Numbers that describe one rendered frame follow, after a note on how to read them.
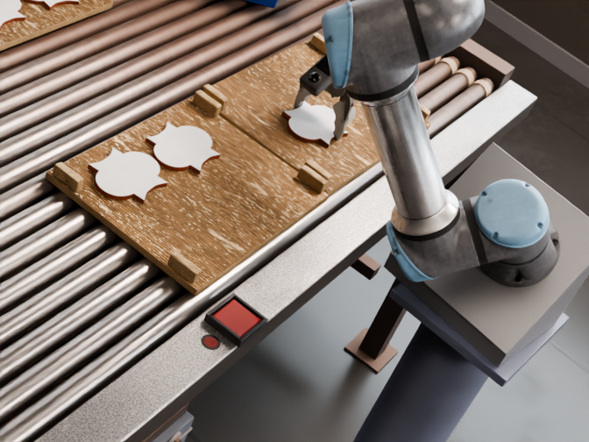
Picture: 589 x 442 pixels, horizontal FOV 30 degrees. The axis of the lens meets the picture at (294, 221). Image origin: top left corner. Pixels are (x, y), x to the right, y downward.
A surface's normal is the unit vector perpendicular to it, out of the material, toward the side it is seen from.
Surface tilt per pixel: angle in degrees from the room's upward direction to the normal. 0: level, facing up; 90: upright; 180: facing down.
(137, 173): 0
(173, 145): 0
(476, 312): 44
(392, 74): 77
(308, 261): 0
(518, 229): 38
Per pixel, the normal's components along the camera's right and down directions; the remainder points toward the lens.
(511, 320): -0.24, -0.30
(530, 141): 0.30, -0.72
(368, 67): 0.02, 0.67
